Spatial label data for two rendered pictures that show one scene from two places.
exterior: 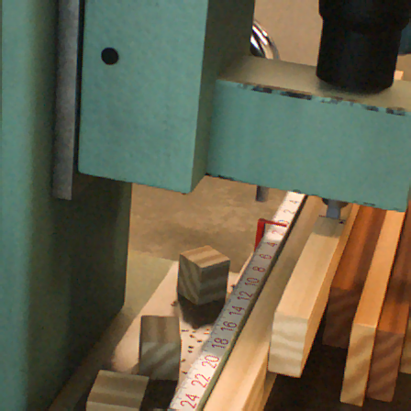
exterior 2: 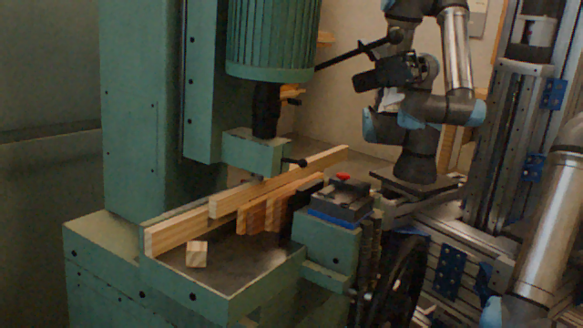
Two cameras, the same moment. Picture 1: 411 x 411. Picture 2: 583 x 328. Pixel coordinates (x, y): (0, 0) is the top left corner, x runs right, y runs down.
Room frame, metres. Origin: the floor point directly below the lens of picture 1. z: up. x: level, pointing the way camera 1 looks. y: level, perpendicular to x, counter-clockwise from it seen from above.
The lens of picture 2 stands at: (-0.21, -0.44, 1.34)
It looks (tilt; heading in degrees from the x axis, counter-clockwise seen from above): 19 degrees down; 18
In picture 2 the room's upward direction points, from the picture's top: 6 degrees clockwise
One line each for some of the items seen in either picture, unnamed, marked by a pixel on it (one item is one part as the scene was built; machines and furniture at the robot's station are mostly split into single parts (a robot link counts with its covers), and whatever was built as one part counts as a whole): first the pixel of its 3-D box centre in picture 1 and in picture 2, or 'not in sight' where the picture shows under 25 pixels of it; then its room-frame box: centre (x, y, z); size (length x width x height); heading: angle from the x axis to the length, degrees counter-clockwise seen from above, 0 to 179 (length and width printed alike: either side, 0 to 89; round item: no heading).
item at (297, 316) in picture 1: (354, 179); (291, 174); (0.79, -0.12, 0.95); 0.55 x 0.02 x 0.04; 167
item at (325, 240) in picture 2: not in sight; (337, 231); (0.63, -0.28, 0.92); 0.15 x 0.13 x 0.09; 167
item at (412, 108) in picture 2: not in sight; (420, 107); (1.04, -0.37, 1.12); 0.11 x 0.08 x 0.11; 110
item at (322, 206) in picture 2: not in sight; (344, 198); (0.63, -0.28, 0.99); 0.13 x 0.11 x 0.06; 167
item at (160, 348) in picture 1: (160, 347); not in sight; (0.72, 0.03, 0.82); 0.04 x 0.03 x 0.03; 6
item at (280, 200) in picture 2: not in sight; (298, 204); (0.66, -0.18, 0.94); 0.16 x 0.01 x 0.07; 167
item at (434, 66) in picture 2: not in sight; (420, 69); (1.03, -0.35, 1.21); 0.11 x 0.08 x 0.09; 167
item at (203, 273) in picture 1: (203, 275); not in sight; (0.85, 0.00, 0.82); 0.03 x 0.03 x 0.04; 41
